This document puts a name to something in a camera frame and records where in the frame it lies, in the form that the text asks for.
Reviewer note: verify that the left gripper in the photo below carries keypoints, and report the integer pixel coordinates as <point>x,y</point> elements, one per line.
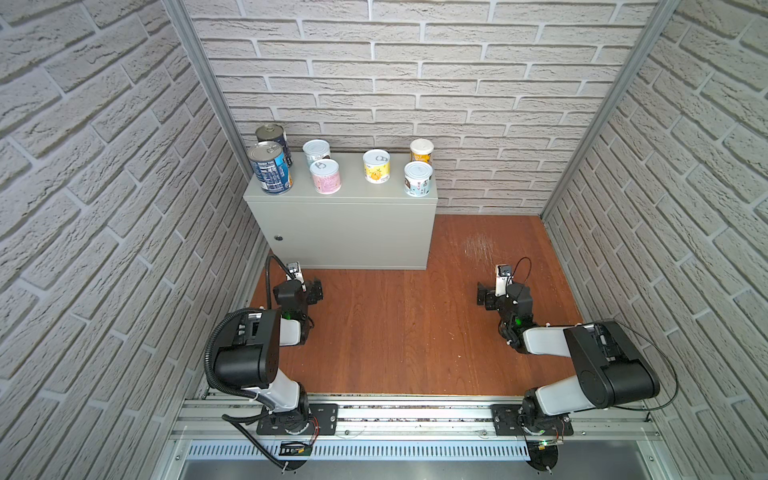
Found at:
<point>314,290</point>

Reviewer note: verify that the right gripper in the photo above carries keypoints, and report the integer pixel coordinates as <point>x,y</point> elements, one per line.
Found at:
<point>490,297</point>

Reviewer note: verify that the white can with pull tab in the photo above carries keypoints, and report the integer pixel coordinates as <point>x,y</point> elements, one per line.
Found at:
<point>326,176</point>

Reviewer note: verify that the white can with date stamp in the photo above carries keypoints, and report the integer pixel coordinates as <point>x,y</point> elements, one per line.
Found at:
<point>316,150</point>

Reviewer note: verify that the large blue can gold lid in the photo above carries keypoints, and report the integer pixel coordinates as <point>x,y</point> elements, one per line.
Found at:
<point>268,161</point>

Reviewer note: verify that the yellow can with pull tab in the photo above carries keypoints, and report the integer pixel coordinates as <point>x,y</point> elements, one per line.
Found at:
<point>376,166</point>

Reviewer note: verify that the orange can with white lid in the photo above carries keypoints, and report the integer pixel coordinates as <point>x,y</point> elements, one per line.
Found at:
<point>421,150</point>

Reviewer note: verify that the tall dark blue can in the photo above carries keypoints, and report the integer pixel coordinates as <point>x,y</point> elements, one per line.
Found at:
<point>275,132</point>

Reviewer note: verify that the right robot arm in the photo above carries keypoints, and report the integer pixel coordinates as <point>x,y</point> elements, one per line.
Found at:
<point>609,370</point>

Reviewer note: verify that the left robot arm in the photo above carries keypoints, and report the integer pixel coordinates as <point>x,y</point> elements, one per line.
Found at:
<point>241,356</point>

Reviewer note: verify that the grey metal cabinet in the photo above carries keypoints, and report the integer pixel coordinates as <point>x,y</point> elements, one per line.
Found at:
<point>362,226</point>

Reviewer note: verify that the aluminium corner profile left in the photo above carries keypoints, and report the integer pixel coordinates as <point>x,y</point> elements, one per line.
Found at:
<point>194,48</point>

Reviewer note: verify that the aluminium corner profile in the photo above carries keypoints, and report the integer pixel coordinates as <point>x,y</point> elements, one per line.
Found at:
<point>194,48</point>
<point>651,32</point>

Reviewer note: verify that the aluminium corner profile right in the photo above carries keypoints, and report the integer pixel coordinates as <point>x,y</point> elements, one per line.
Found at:
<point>651,32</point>

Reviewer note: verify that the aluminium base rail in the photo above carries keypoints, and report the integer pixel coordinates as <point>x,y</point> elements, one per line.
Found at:
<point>397,427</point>

